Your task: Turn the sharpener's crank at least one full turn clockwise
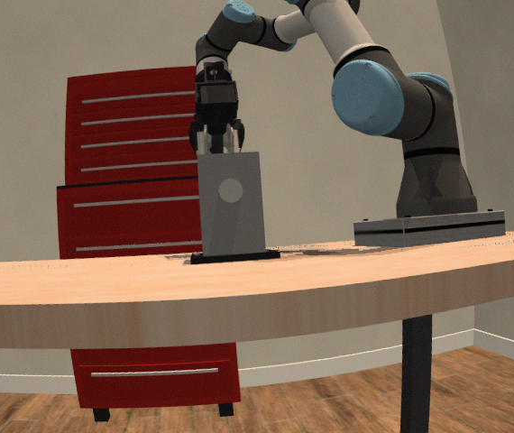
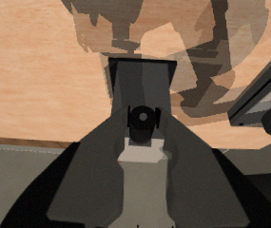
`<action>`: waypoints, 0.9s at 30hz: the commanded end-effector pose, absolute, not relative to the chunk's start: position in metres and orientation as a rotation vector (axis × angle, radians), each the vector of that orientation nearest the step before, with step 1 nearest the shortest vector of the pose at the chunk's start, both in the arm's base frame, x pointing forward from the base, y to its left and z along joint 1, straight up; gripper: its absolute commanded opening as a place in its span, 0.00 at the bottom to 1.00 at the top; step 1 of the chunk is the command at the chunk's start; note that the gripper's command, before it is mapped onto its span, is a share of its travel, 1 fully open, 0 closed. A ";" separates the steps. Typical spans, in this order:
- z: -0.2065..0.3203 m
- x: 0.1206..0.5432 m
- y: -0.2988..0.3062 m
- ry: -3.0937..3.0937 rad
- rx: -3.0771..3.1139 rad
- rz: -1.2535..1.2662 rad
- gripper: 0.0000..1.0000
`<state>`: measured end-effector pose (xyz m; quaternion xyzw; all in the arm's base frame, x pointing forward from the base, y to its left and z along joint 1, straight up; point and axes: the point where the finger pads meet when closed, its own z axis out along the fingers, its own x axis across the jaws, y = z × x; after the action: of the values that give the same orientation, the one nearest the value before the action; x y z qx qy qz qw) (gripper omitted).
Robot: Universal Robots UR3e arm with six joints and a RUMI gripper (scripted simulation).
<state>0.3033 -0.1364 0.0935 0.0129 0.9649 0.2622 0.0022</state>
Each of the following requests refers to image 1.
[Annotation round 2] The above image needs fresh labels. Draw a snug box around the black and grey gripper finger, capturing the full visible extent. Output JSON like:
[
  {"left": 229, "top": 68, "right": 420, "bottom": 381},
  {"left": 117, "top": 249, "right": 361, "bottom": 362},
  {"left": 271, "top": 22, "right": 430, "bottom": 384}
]
[
  {"left": 189, "top": 122, "right": 212, "bottom": 154},
  {"left": 223, "top": 119, "right": 244, "bottom": 153}
]

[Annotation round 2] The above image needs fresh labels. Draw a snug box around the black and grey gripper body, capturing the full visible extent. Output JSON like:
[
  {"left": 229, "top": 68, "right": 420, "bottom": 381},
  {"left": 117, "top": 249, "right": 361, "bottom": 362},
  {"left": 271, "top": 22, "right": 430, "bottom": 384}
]
[{"left": 194, "top": 61, "right": 238, "bottom": 134}]

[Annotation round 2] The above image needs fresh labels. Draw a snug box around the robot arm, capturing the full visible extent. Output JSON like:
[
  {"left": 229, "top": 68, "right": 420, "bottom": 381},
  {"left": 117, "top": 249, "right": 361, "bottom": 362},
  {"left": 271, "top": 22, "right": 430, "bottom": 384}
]
[{"left": 196, "top": 0, "right": 478, "bottom": 218}]

